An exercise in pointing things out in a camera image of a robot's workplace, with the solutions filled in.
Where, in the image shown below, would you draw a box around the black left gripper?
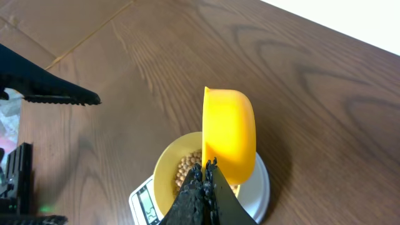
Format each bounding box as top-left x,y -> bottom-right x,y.
1,142 -> 68,225

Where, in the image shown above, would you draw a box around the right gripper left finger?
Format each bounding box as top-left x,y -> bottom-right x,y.
159,163 -> 208,225

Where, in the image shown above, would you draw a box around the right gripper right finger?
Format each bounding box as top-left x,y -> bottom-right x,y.
203,158 -> 257,225

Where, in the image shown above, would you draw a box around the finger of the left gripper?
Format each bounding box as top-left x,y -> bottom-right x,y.
1,45 -> 101,106

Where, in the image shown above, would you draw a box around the yellow plastic bowl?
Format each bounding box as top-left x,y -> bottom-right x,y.
152,131 -> 241,216

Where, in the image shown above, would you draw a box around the yellow measuring scoop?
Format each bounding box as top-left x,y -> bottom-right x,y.
202,87 -> 256,185

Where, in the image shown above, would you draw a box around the white digital kitchen scale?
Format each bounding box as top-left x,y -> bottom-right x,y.
128,155 -> 270,225

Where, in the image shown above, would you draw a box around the soybeans in yellow bowl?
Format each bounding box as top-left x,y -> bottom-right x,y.
174,149 -> 239,196

